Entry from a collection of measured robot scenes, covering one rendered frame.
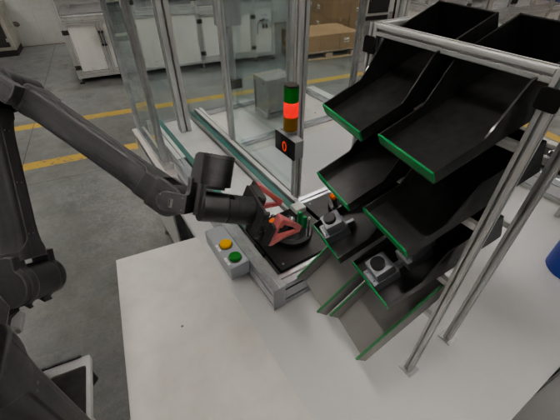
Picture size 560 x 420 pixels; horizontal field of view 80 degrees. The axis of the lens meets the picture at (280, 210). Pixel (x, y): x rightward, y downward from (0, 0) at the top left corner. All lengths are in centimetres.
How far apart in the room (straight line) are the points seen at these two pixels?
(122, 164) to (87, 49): 544
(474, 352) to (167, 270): 101
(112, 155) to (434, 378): 96
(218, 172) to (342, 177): 29
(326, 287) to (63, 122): 73
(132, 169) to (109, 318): 175
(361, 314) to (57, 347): 184
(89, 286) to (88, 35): 424
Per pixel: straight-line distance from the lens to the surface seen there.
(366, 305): 92
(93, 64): 614
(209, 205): 61
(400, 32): 69
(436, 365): 112
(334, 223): 80
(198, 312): 114
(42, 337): 246
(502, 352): 123
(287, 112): 114
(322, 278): 99
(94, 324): 236
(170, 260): 131
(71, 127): 75
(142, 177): 66
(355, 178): 75
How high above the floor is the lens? 179
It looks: 40 degrees down
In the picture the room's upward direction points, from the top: straight up
